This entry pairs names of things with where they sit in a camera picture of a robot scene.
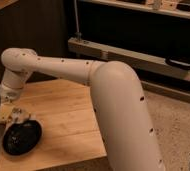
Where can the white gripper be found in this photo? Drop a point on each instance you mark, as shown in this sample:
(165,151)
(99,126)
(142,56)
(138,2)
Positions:
(8,94)

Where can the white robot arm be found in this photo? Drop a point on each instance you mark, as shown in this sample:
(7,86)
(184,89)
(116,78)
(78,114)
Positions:
(117,97)

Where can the black ceramic bowl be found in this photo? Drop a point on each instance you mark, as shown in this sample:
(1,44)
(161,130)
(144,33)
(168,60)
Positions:
(22,138)

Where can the wooden table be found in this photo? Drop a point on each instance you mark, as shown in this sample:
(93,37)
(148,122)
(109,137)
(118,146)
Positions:
(69,129)

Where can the grey metal beam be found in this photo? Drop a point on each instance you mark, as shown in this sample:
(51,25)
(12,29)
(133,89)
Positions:
(138,60)

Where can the metal vertical pole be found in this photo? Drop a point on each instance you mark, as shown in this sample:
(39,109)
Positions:
(78,33)

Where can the wooden shelf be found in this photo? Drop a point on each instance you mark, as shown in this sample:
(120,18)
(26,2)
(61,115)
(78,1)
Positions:
(164,7)

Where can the black handle loop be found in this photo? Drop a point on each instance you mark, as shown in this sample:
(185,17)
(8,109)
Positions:
(180,65)

